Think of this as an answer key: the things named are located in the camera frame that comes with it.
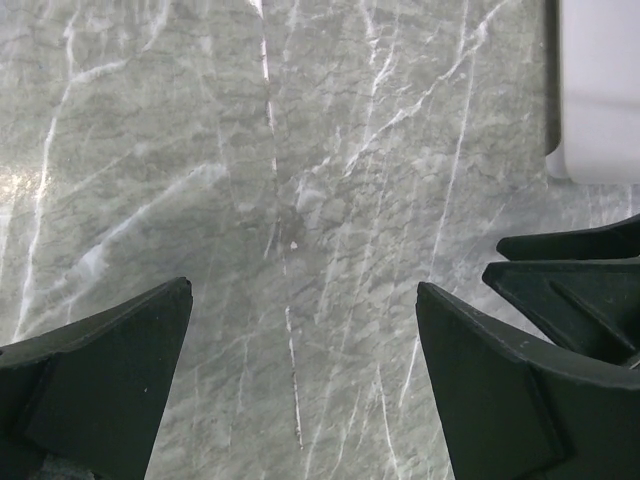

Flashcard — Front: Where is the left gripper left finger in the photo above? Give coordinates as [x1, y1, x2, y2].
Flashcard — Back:
[1, 277, 193, 479]

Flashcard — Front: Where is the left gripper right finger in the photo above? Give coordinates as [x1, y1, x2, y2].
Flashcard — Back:
[416, 282, 639, 479]

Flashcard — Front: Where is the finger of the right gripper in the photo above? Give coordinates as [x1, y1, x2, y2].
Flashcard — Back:
[496, 215, 639, 260]
[482, 259, 639, 366]

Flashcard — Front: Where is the white plastic bin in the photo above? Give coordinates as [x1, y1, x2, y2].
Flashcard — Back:
[546, 0, 639, 185]

